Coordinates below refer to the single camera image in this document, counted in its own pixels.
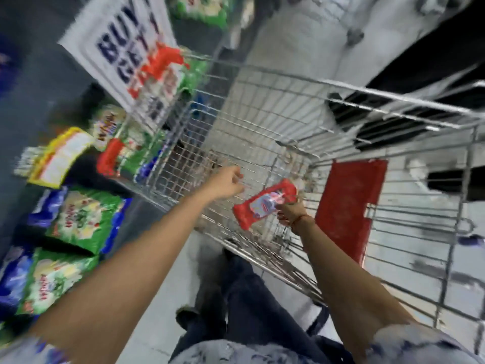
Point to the person's left hand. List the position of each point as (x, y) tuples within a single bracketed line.
[(224, 183)]

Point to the person's right hand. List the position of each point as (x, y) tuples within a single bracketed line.
[(292, 214)]

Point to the person's right fingers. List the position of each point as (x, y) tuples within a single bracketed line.
[(284, 213)]

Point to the person's left fingers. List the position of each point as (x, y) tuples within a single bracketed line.
[(238, 180)]

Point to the red snack packet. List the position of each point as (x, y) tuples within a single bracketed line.
[(257, 206)]

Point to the person's left forearm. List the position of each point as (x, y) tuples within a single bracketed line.
[(125, 272)]

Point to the person's right forearm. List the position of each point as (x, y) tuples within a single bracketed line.
[(344, 276)]

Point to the red plastic cart seat flap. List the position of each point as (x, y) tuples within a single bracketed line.
[(346, 208)]

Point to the dark blue jeans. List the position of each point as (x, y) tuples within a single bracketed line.
[(246, 307)]

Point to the green detergent packet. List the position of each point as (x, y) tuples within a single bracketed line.
[(138, 155), (193, 73), (200, 9), (85, 219), (53, 280)]

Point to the pale yellow packet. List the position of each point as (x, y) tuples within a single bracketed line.
[(108, 125)]

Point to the dark shoe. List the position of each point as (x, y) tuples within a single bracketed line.
[(186, 317)]

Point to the white promotion sign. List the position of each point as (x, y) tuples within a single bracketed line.
[(125, 41)]

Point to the yellow shelf price label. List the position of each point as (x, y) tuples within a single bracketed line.
[(60, 157)]

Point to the white blue patterned shirt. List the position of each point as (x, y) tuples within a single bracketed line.
[(416, 346)]

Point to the blue detergent packet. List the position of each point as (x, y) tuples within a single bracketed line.
[(13, 280), (45, 206)]

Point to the black floor mat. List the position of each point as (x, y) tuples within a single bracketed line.
[(428, 60)]

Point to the dark grey store shelf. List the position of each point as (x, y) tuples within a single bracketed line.
[(38, 79)]

